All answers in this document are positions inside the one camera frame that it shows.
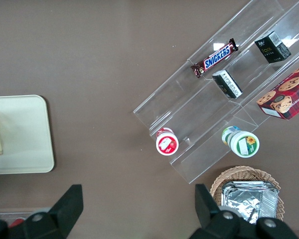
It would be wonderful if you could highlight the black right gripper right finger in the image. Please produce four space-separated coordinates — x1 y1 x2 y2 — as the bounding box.
188 184 299 239

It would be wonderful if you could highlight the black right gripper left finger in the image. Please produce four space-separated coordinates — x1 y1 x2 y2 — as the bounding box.
0 184 84 239

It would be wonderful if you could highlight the light wicker basket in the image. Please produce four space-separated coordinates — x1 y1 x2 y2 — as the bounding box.
210 166 285 225

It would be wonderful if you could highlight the beige plastic tray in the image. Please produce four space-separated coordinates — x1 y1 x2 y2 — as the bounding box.
0 94 55 175

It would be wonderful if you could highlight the red cola bottle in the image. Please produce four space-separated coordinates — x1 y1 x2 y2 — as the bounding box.
8 217 25 229

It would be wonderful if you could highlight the stack of foil trays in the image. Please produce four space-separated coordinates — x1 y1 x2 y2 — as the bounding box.
221 181 280 225

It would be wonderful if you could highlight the clear acrylic bottle rack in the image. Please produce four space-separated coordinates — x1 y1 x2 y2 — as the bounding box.
0 211 50 224

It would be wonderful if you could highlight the green lid yogurt cup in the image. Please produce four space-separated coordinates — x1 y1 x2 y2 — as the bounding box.
221 125 260 158

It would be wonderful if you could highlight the red lid yogurt cup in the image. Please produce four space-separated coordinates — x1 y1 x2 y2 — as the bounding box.
155 126 179 156

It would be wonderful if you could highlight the clear acrylic stepped shelf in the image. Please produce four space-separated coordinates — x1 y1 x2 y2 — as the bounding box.
133 0 299 185

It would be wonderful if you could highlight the small black carton box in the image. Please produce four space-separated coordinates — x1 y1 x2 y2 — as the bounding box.
211 69 244 100
254 30 292 64

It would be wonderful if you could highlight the red tartan cookie box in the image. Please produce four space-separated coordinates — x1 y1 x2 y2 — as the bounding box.
256 60 299 121

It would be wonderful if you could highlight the Snickers chocolate bar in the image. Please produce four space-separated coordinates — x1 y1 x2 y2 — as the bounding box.
190 37 240 79

